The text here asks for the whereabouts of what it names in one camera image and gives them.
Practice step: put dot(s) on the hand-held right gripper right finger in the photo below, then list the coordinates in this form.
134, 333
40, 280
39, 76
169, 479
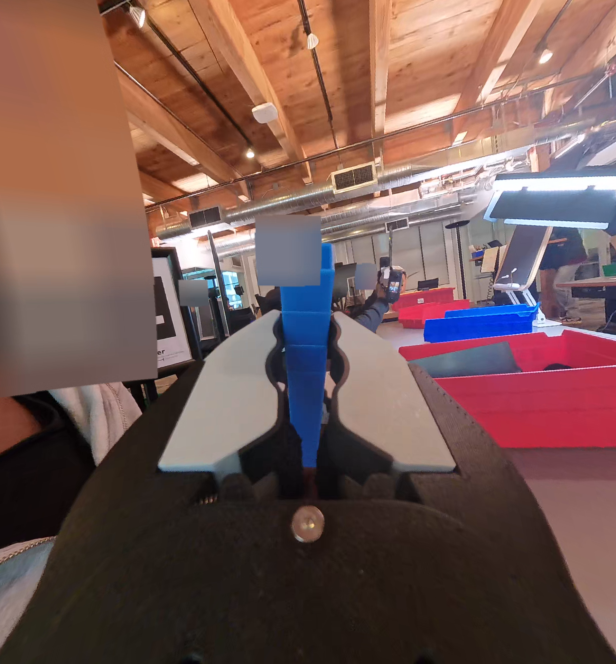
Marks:
391, 410

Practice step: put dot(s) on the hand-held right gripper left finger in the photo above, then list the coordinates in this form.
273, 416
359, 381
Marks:
220, 410

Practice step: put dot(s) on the blue square plastic tube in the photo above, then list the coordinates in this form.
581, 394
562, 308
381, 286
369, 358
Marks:
305, 363

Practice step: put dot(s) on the red plastic bin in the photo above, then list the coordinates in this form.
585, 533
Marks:
546, 410
588, 347

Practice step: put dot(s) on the distant red bin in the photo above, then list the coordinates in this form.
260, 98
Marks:
427, 314
424, 298

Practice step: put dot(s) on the framed black white marker poster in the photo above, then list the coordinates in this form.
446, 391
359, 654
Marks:
165, 311

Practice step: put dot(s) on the person's grey hoodie torso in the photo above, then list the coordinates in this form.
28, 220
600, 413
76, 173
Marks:
100, 410

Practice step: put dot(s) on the black tripod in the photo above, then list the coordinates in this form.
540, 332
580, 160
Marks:
215, 290

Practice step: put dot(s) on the dark blue bin stack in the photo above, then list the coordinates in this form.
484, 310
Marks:
479, 324

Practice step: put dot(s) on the black pole with disc top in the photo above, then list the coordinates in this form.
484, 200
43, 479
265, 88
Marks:
461, 259

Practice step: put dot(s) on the tan slanted boards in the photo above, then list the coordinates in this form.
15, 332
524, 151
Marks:
488, 259

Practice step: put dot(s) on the dark ceiling air vent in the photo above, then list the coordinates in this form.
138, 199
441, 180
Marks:
204, 217

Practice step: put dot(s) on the white ceiling air vent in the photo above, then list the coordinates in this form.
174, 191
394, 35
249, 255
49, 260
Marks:
354, 176

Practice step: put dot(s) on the wooden workbench green boards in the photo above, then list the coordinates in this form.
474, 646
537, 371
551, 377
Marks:
598, 285

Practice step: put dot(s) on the glowing light panel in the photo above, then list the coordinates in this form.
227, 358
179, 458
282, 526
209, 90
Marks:
557, 202

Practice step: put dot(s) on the white ceiling access point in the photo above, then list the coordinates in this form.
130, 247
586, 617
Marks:
265, 112

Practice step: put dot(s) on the white stand frame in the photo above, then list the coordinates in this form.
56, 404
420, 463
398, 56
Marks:
526, 301

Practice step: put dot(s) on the black tilted board white frame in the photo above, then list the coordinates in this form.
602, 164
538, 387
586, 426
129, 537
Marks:
523, 257

